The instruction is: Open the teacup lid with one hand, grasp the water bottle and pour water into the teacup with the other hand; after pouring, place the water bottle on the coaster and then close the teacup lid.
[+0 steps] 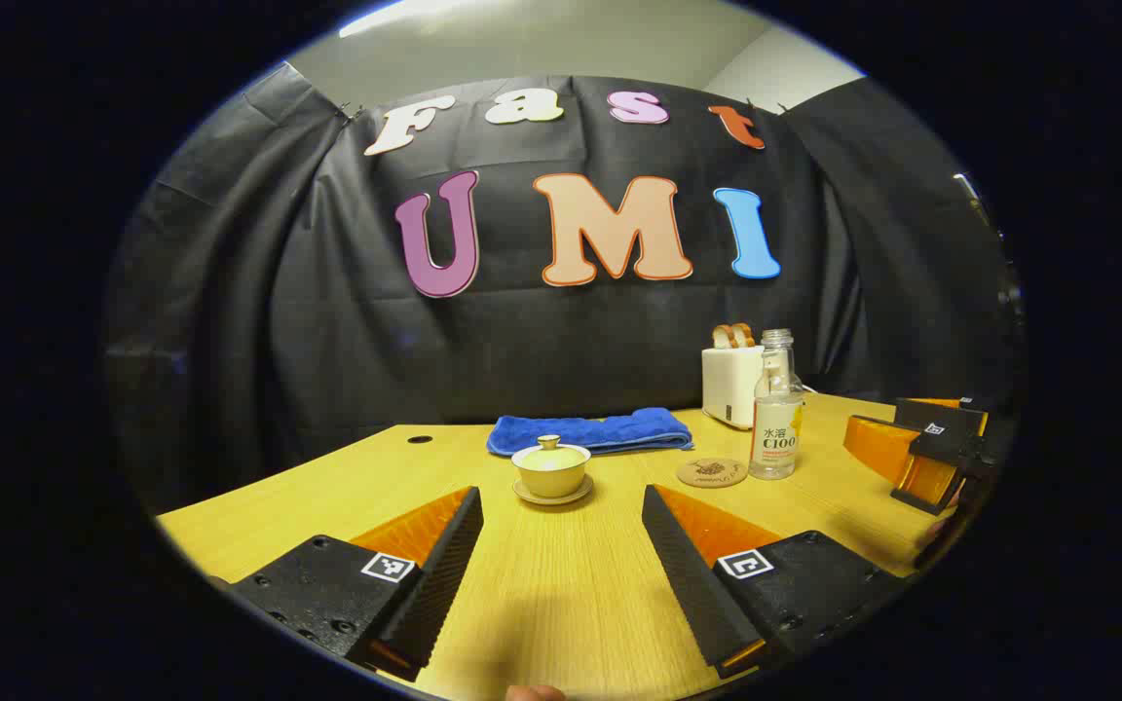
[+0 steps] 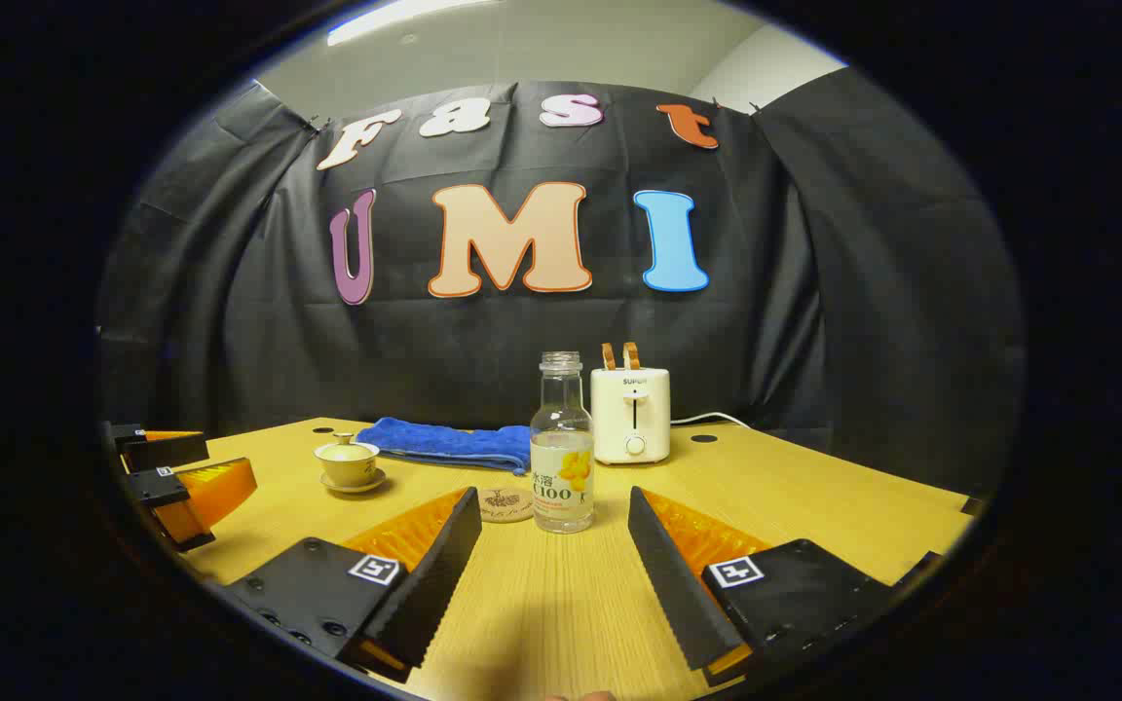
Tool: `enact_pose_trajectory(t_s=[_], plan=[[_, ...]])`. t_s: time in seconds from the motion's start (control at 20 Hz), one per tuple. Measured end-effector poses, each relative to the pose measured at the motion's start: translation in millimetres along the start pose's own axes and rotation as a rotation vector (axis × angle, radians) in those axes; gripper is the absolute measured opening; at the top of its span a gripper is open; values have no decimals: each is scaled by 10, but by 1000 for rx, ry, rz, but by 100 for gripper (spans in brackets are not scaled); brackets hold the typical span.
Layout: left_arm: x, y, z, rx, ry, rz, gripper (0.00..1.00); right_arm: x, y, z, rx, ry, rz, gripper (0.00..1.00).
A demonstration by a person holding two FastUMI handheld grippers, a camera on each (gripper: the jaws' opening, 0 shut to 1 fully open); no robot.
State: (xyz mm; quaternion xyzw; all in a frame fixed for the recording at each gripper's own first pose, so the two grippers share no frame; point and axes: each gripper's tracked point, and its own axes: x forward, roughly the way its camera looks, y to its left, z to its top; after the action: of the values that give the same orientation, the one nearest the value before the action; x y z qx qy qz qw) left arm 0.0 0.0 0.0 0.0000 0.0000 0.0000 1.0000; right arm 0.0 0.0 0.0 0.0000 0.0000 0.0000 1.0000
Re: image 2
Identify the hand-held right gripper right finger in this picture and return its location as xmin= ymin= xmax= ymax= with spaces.
xmin=627 ymin=485 xmax=947 ymax=687

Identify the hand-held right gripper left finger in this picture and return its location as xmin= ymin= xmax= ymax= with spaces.
xmin=220 ymin=485 xmax=484 ymax=684

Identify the round printed coaster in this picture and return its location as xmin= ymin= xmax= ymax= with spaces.
xmin=476 ymin=485 xmax=535 ymax=525

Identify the beige ceramic teacup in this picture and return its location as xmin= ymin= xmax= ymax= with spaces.
xmin=315 ymin=446 xmax=380 ymax=488

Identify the clear water bottle yellow label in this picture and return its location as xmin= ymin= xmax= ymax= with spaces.
xmin=530 ymin=351 xmax=596 ymax=535

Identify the beige teacup lid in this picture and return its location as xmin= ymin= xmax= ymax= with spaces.
xmin=318 ymin=433 xmax=378 ymax=461

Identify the beige ceramic saucer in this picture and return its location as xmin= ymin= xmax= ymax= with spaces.
xmin=319 ymin=469 xmax=389 ymax=496

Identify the blue towel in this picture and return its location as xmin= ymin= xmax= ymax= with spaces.
xmin=356 ymin=417 xmax=535 ymax=476

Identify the white toaster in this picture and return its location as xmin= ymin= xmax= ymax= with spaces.
xmin=590 ymin=367 xmax=672 ymax=466

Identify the black backdrop cloth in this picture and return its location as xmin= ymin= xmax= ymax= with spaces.
xmin=98 ymin=68 xmax=1025 ymax=498

